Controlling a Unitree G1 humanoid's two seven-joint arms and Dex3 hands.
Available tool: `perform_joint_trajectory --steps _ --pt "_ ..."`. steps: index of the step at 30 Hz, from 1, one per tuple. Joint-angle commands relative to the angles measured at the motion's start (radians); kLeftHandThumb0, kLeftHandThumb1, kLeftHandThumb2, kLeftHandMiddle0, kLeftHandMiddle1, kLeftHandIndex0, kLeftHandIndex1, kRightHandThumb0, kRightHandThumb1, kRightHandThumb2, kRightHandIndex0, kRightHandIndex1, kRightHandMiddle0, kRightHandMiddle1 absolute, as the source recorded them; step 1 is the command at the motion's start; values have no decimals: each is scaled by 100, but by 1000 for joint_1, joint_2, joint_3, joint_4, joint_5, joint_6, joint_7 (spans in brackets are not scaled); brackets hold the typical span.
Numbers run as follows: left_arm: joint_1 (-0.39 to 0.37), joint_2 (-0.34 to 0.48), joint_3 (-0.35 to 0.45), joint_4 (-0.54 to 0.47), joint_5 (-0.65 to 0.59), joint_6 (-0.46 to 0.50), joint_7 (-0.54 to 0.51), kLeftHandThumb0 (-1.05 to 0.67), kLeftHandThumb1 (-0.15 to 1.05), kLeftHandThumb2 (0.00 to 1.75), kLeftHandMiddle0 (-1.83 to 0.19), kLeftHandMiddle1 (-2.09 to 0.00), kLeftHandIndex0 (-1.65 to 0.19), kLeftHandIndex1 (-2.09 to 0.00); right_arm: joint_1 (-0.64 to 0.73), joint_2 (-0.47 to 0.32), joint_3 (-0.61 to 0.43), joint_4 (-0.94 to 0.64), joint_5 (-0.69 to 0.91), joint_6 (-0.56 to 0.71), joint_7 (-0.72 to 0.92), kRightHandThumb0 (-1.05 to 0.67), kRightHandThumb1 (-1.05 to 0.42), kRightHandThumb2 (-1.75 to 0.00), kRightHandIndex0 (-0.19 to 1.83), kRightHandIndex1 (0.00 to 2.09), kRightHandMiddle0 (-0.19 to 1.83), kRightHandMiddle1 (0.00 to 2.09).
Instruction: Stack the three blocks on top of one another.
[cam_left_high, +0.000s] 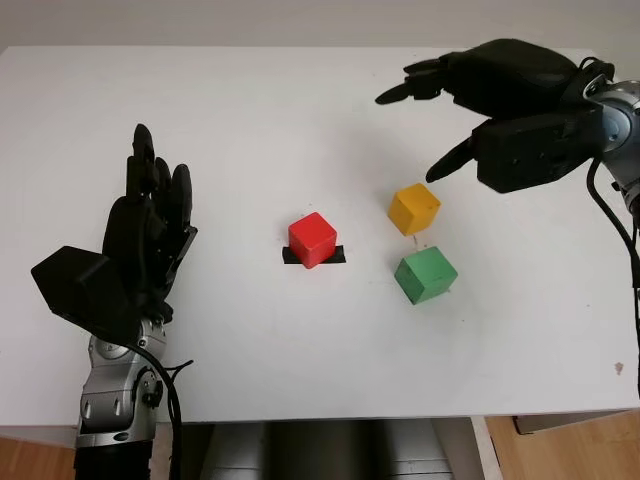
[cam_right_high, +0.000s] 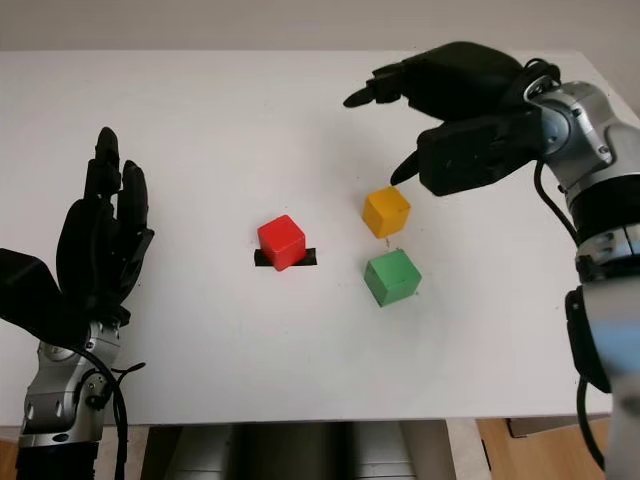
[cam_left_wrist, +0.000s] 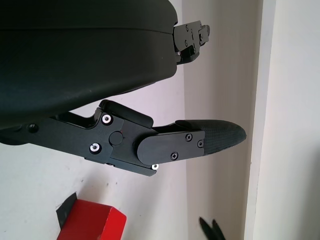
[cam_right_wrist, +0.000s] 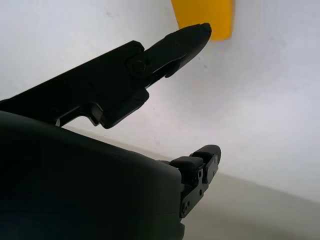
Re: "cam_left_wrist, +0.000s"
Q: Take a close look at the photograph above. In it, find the black tape strip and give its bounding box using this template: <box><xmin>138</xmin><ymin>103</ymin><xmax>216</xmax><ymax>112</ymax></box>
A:
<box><xmin>55</xmin><ymin>191</ymin><xmax>77</xmax><ymax>230</ymax></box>

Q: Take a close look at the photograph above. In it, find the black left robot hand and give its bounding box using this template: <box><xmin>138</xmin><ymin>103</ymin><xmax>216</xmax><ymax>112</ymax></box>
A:
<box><xmin>0</xmin><ymin>0</ymin><xmax>247</xmax><ymax>179</ymax></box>

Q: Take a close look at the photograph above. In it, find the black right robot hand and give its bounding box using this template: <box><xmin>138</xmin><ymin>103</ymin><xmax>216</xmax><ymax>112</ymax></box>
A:
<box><xmin>198</xmin><ymin>216</ymin><xmax>226</xmax><ymax>240</ymax></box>

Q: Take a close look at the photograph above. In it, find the red cube block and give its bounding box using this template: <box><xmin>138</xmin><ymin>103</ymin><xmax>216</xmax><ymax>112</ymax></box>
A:
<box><xmin>56</xmin><ymin>199</ymin><xmax>128</xmax><ymax>240</ymax></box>

